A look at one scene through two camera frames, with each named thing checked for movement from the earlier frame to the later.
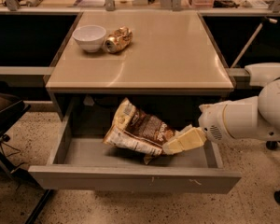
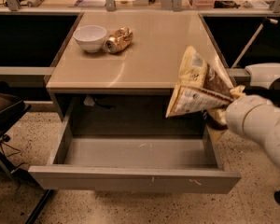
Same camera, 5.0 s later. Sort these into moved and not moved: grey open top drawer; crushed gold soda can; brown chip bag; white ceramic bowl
Moved: brown chip bag
Not moved: white ceramic bowl; grey open top drawer; crushed gold soda can
